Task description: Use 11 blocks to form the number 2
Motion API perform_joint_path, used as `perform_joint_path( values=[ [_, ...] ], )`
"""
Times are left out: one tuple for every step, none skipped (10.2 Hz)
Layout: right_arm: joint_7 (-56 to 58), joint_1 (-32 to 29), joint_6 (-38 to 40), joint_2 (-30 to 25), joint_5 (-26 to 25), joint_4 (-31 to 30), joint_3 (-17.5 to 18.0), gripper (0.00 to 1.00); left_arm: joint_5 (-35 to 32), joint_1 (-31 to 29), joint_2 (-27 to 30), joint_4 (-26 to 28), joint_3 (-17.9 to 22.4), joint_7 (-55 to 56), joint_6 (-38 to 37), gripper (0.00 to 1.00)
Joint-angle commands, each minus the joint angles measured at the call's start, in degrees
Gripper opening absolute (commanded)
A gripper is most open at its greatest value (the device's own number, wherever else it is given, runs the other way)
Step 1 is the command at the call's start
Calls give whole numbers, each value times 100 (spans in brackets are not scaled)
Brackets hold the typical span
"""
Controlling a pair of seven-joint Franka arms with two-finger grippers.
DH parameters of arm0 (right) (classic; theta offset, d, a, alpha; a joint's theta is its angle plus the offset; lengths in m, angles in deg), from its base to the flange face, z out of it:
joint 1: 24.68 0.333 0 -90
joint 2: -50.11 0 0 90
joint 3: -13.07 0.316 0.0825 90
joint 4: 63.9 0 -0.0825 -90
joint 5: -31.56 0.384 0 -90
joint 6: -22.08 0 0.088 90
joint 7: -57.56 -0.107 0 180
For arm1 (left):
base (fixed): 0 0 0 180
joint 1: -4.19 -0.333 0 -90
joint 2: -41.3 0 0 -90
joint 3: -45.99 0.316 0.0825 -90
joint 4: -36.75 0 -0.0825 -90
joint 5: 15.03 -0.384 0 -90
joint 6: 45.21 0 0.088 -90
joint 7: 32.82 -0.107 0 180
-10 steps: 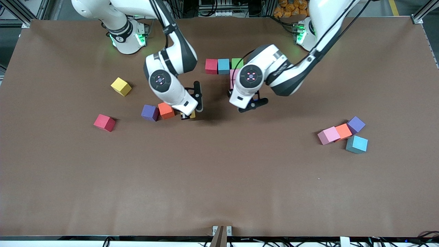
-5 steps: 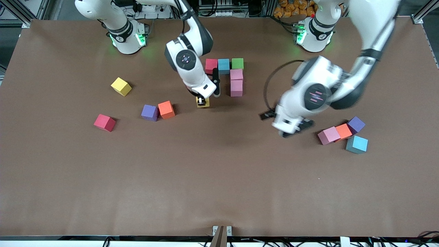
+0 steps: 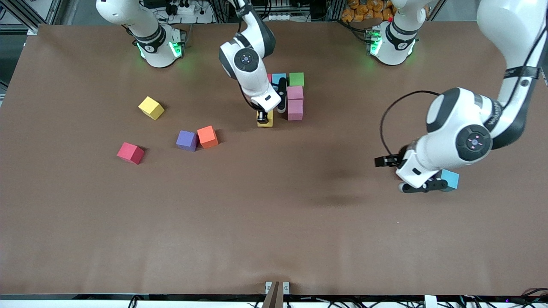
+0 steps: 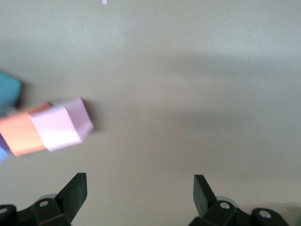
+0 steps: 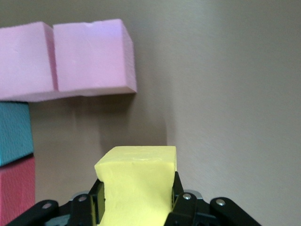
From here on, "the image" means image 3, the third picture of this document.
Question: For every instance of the purple foam cube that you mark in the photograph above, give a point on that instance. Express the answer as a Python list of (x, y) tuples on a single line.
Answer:
[(186, 140)]

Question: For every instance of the metal table edge bracket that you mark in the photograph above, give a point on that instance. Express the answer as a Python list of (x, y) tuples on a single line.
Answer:
[(268, 286)]

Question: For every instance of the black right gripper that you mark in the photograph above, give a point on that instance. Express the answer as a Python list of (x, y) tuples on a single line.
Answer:
[(262, 116)]

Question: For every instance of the blue foam cube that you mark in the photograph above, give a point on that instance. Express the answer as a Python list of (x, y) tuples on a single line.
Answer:
[(451, 179), (279, 77)]

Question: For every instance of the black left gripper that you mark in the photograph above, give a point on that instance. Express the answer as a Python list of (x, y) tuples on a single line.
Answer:
[(397, 159)]

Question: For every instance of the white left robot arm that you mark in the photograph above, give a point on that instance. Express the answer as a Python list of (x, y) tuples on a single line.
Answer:
[(466, 137)]

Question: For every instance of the yellow foam cube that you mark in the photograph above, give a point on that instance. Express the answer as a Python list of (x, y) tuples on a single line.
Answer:
[(267, 123), (151, 107)]

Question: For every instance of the pink foam cube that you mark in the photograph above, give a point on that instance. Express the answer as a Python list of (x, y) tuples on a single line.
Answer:
[(295, 110), (295, 93)]

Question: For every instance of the white power strip with plugs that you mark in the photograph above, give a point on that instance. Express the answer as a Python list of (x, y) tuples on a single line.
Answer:
[(186, 8)]

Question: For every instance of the bag of orange items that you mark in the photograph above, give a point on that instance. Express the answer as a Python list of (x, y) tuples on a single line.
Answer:
[(364, 9)]

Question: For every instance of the orange foam cube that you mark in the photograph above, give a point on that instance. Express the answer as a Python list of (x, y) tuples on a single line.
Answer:
[(207, 137)]

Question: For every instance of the green foam cube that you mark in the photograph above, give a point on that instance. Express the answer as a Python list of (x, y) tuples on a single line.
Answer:
[(296, 79)]

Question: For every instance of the small white power strip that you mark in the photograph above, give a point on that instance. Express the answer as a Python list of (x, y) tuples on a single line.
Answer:
[(280, 17)]

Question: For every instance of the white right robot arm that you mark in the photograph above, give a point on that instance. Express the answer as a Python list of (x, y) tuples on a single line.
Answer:
[(248, 64)]

